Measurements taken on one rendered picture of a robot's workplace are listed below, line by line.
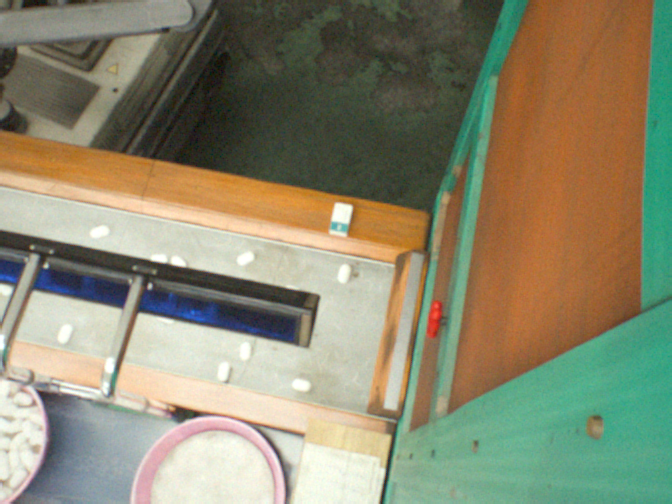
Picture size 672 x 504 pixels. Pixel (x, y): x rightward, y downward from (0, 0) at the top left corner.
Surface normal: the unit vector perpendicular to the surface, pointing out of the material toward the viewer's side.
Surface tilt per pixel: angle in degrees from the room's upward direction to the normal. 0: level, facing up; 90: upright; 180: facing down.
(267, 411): 0
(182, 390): 0
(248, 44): 0
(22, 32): 41
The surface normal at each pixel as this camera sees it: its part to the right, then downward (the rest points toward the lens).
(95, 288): -0.18, 0.62
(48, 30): 0.03, 0.38
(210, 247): -0.01, -0.32
